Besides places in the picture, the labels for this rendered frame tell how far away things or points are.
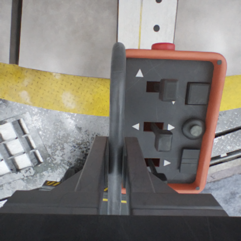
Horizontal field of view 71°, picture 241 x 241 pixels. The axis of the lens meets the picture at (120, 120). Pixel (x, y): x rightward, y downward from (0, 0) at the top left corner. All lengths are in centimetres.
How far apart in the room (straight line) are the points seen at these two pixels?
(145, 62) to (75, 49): 63
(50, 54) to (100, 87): 40
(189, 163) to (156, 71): 14
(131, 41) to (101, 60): 39
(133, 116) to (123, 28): 27
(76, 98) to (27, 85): 32
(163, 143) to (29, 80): 114
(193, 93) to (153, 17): 27
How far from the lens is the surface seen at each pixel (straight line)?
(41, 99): 124
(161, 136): 18
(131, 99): 23
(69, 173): 122
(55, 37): 87
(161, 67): 23
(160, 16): 47
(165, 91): 17
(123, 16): 46
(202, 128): 26
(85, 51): 83
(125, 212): 110
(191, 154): 26
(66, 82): 117
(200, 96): 25
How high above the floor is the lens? 112
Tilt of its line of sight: 75 degrees down
